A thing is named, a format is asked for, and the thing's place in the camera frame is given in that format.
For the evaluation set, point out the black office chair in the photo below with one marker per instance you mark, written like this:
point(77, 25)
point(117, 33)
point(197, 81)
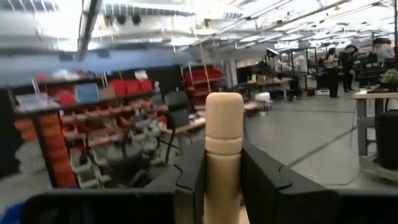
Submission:
point(177, 119)

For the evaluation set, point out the wooden desk with grey legs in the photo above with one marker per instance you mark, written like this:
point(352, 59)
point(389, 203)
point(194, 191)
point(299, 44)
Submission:
point(373, 95)

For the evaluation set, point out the green leafy plant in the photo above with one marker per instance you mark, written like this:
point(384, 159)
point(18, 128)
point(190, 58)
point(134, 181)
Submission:
point(390, 79)

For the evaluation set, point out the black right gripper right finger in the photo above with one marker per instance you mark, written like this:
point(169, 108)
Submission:
point(267, 193)

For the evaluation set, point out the shelving rack with red bins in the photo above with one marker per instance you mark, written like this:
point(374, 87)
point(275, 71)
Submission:
point(124, 88)
point(202, 77)

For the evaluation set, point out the wooden workbench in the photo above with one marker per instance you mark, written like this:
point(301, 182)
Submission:
point(267, 83)

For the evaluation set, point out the person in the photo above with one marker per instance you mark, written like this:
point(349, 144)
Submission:
point(332, 71)
point(385, 51)
point(349, 65)

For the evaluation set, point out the black bin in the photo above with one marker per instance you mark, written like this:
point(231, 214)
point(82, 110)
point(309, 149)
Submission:
point(387, 140)

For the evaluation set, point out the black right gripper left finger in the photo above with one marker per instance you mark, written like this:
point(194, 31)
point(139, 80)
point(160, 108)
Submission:
point(186, 193)

